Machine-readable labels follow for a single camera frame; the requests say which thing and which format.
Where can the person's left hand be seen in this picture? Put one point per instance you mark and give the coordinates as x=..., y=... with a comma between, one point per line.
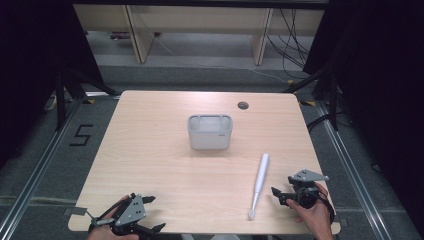
x=103, y=234

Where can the white electric toothbrush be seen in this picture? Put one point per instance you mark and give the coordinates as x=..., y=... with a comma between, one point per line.
x=259, y=183

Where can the black curtain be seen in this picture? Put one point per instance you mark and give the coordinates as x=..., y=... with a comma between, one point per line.
x=380, y=83
x=30, y=66

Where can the black metal stand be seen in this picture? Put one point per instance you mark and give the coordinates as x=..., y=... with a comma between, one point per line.
x=60, y=100
x=333, y=100

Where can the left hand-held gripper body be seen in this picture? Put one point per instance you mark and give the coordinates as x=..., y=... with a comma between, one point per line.
x=131, y=210

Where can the yellow black tape piece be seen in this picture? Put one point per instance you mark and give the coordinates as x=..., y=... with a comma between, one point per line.
x=290, y=82
x=88, y=101
x=308, y=103

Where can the beige wooden furniture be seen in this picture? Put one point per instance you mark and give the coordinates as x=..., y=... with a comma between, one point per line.
x=200, y=20

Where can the person's right hand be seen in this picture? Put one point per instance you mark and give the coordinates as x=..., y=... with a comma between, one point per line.
x=315, y=218

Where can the grey tape piece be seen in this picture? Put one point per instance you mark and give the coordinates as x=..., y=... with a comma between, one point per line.
x=75, y=211

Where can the aluminium floor rail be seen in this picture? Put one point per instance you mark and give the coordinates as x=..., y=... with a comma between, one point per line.
x=36, y=166
x=353, y=173

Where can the light grey plastic holder box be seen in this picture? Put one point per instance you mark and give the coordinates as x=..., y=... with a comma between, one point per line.
x=210, y=136

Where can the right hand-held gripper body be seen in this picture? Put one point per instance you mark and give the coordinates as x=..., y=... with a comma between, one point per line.
x=305, y=195

